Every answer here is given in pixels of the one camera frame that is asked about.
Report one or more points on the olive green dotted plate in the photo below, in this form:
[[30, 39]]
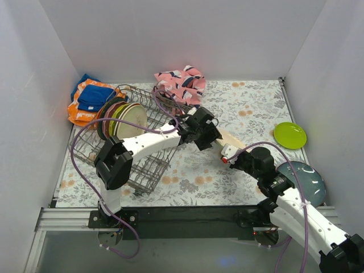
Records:
[[116, 113]]

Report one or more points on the floral tablecloth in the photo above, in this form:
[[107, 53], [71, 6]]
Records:
[[249, 110]]

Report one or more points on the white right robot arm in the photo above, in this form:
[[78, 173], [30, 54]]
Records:
[[332, 248]]

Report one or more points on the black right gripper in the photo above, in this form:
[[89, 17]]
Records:
[[237, 162]]

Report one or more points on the lime green plate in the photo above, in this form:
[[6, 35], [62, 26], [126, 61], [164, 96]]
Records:
[[290, 135]]

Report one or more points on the grey wire dish rack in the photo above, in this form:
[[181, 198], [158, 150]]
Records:
[[147, 172]]

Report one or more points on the cream and green plate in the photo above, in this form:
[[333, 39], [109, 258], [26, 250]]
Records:
[[228, 138]]

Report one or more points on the pink patterned cloth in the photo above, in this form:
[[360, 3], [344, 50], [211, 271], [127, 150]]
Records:
[[185, 87]]

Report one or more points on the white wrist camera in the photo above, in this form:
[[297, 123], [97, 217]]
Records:
[[229, 154], [188, 114]]

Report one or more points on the black base bar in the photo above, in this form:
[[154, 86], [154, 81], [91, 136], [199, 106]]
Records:
[[185, 222]]

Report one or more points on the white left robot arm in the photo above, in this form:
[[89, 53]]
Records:
[[117, 156]]

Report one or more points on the dark teal plate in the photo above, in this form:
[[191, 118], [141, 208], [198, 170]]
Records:
[[102, 112]]

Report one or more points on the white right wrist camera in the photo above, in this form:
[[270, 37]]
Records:
[[229, 154]]

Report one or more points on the aluminium rail frame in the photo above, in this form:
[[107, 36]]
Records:
[[58, 219]]

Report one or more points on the grey blue plate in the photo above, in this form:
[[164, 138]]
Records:
[[311, 182]]

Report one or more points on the pink dotted plate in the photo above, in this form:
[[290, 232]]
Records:
[[108, 114]]

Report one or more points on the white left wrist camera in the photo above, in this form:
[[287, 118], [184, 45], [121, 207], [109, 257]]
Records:
[[188, 114]]

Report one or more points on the orange and blue cloth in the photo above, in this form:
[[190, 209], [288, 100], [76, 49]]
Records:
[[88, 98]]

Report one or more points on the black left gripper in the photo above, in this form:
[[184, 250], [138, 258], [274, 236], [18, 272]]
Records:
[[207, 139]]

